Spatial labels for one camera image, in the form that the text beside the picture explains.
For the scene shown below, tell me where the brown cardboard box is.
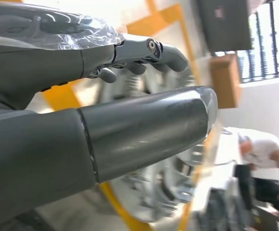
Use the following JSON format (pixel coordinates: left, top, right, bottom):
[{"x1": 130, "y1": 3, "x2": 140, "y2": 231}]
[{"x1": 210, "y1": 53, "x2": 242, "y2": 110}]

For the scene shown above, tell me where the black monitor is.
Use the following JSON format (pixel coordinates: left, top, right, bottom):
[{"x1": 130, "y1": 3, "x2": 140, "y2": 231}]
[{"x1": 197, "y1": 0, "x2": 252, "y2": 52}]

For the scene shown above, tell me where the person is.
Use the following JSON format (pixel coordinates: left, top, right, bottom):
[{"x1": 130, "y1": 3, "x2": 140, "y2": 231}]
[
  {"x1": 234, "y1": 164, "x2": 279, "y2": 224},
  {"x1": 237, "y1": 134, "x2": 279, "y2": 174}
]

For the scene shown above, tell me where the window with dark bars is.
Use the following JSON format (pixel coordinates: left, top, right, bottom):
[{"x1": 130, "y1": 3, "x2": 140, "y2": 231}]
[{"x1": 237, "y1": 0, "x2": 279, "y2": 84}]

